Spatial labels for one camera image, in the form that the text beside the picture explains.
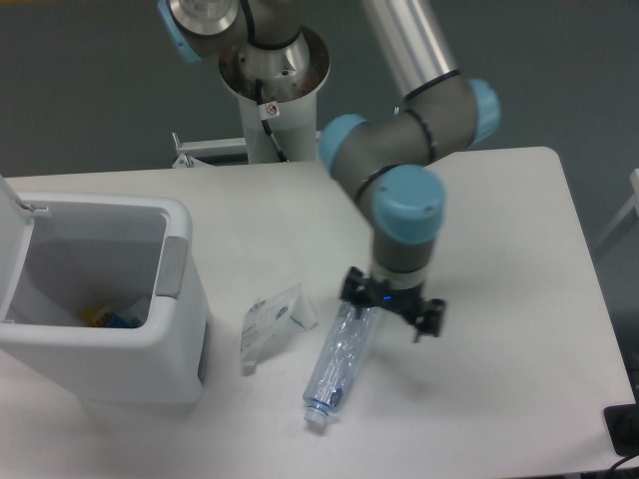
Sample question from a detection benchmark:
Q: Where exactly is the yellow and blue trash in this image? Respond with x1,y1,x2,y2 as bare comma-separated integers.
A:
81,305,136,328

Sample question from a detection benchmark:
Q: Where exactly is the white open trash can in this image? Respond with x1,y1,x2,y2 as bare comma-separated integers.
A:
1,185,209,403

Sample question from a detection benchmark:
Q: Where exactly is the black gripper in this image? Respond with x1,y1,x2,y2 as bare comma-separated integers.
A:
340,266,444,343

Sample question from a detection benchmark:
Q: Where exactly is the black device at table edge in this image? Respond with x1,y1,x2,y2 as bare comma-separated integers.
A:
603,404,638,456

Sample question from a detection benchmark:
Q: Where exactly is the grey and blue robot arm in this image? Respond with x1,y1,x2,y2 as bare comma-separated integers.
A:
158,1,501,336

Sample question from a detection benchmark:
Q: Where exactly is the crushed clear plastic bottle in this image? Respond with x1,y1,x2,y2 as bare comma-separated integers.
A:
303,301,379,431

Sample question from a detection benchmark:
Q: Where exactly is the clear plastic wrapper bag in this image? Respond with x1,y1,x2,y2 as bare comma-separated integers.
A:
240,282,319,376

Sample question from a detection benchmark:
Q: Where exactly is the black pedestal cable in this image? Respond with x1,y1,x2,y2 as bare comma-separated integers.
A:
255,78,291,164

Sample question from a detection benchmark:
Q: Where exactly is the white metal base frame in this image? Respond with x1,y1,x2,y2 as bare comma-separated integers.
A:
171,130,320,169

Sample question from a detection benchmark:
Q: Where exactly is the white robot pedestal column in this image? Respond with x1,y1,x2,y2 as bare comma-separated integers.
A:
219,26,330,164

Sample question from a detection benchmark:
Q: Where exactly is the white furniture leg at right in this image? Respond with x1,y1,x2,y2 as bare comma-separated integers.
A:
592,169,638,258

